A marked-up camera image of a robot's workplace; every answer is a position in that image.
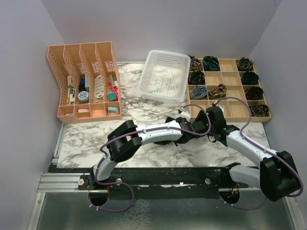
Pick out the navy floral tie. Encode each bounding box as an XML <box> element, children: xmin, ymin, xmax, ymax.
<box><xmin>155</xmin><ymin>140</ymin><xmax>174</xmax><ymax>146</ymax></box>

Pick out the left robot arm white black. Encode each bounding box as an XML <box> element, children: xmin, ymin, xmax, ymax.
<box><xmin>89</xmin><ymin>117</ymin><xmax>212</xmax><ymax>189</ymax></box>

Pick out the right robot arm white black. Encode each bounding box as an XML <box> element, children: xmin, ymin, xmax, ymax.
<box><xmin>193</xmin><ymin>106</ymin><xmax>304</xmax><ymax>201</ymax></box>

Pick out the rolled blue grey tie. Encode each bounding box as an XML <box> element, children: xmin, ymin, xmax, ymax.
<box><xmin>189</xmin><ymin>86</ymin><xmax>208</xmax><ymax>100</ymax></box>

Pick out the rolled gold paisley tie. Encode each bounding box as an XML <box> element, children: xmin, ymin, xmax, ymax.
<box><xmin>208</xmin><ymin>84</ymin><xmax>227</xmax><ymax>100</ymax></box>

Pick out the rolled black gold tie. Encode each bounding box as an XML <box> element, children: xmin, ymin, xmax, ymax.
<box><xmin>248</xmin><ymin>102</ymin><xmax>270</xmax><ymax>117</ymax></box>

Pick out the wooden compartment tray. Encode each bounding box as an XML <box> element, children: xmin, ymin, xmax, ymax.
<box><xmin>187</xmin><ymin>57</ymin><xmax>272</xmax><ymax>122</ymax></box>

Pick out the rolled dark olive tie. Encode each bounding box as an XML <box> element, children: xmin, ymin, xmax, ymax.
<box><xmin>188</xmin><ymin>70</ymin><xmax>205</xmax><ymax>85</ymax></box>

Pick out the rolled dark red tie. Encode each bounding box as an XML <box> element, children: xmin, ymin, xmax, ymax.
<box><xmin>245</xmin><ymin>86</ymin><xmax>263</xmax><ymax>100</ymax></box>

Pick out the white plastic basket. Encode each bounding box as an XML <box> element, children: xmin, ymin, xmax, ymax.
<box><xmin>138</xmin><ymin>50</ymin><xmax>190</xmax><ymax>104</ymax></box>

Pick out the rolled striped brown tie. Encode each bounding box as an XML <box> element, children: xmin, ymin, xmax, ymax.
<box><xmin>189</xmin><ymin>58</ymin><xmax>202</xmax><ymax>71</ymax></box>

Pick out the rolled teal dark tie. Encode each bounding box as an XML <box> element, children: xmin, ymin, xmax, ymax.
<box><xmin>203</xmin><ymin>56</ymin><xmax>220</xmax><ymax>71</ymax></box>

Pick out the teal eraser block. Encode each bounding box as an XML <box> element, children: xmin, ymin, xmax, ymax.
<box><xmin>108</xmin><ymin>92</ymin><xmax>118</xmax><ymax>102</ymax></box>

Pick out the white perforated card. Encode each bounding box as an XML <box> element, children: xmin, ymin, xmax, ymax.
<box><xmin>94</xmin><ymin>75</ymin><xmax>104</xmax><ymax>99</ymax></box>

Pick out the peach file organizer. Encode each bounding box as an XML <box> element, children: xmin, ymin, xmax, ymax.
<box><xmin>47</xmin><ymin>42</ymin><xmax>123</xmax><ymax>124</ymax></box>

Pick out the round blue patterned tin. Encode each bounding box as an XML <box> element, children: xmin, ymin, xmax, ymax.
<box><xmin>78</xmin><ymin>91</ymin><xmax>89</xmax><ymax>103</ymax></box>

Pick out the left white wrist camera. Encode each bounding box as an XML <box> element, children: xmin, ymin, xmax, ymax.
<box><xmin>178</xmin><ymin>107</ymin><xmax>191</xmax><ymax>121</ymax></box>

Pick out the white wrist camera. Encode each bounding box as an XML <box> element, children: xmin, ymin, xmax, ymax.
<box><xmin>212</xmin><ymin>100</ymin><xmax>224</xmax><ymax>112</ymax></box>
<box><xmin>178</xmin><ymin>107</ymin><xmax>191</xmax><ymax>121</ymax></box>

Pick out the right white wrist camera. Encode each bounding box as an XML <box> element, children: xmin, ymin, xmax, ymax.
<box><xmin>212</xmin><ymin>100</ymin><xmax>224</xmax><ymax>112</ymax></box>

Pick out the black metal base rail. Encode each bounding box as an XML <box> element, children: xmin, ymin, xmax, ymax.
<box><xmin>45</xmin><ymin>163</ymin><xmax>254</xmax><ymax>201</ymax></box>

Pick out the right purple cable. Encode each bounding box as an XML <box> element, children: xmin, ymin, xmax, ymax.
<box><xmin>215</xmin><ymin>97</ymin><xmax>304</xmax><ymax>210</ymax></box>

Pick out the purple cable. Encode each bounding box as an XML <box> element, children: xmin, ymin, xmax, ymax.
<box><xmin>215</xmin><ymin>97</ymin><xmax>304</xmax><ymax>210</ymax></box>
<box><xmin>88</xmin><ymin>105</ymin><xmax>212</xmax><ymax>212</ymax></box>

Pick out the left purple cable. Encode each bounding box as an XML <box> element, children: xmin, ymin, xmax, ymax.
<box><xmin>88</xmin><ymin>105</ymin><xmax>212</xmax><ymax>212</ymax></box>

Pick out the aluminium frame rail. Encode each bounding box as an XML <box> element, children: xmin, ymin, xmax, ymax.
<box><xmin>38</xmin><ymin>168</ymin><xmax>235</xmax><ymax>193</ymax></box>

